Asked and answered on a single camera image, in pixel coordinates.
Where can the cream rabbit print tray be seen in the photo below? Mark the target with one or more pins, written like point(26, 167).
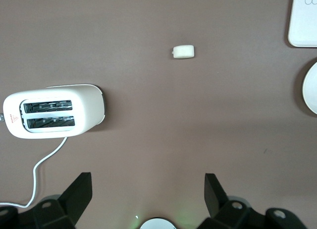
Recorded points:
point(303, 20)

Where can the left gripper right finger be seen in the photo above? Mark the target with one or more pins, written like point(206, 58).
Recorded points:
point(218, 201)

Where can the white two-slot toaster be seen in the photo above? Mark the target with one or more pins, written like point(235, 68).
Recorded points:
point(86, 102)

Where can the small white bun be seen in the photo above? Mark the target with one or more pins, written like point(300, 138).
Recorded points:
point(183, 51)

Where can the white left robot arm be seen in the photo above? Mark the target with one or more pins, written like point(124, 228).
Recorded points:
point(157, 225)

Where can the cream round plate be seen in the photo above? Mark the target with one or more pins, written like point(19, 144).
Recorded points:
point(311, 90)

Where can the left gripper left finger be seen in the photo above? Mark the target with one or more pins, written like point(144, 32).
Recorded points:
point(74, 199)

